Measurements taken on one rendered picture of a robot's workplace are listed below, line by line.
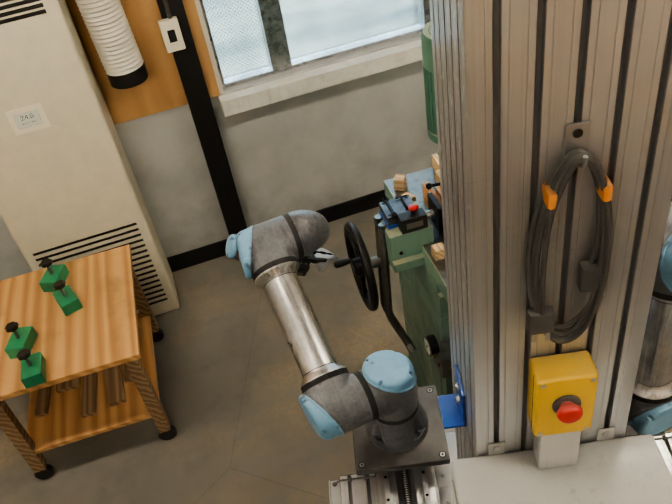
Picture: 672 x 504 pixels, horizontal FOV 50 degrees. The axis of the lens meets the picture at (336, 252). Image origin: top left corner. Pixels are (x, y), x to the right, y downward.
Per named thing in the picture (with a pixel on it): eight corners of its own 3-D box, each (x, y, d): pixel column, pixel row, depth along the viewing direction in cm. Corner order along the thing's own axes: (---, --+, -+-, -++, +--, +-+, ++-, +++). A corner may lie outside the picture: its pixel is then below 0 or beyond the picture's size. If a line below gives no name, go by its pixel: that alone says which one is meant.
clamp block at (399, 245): (377, 233, 226) (374, 211, 220) (418, 222, 227) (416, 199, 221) (392, 262, 214) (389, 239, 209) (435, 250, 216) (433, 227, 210)
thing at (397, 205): (379, 212, 219) (377, 198, 215) (413, 203, 220) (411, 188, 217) (392, 238, 209) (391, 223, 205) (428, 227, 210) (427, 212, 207)
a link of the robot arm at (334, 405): (382, 415, 157) (285, 204, 173) (320, 443, 154) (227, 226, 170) (375, 422, 169) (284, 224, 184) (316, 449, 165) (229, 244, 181)
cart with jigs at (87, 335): (43, 368, 325) (-23, 262, 284) (166, 331, 332) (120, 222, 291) (36, 491, 275) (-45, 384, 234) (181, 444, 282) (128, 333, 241)
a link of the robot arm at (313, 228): (331, 194, 174) (300, 221, 222) (289, 209, 172) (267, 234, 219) (348, 238, 174) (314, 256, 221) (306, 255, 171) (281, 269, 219)
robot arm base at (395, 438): (432, 448, 170) (430, 423, 164) (369, 456, 171) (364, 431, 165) (423, 397, 182) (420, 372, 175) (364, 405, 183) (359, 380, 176)
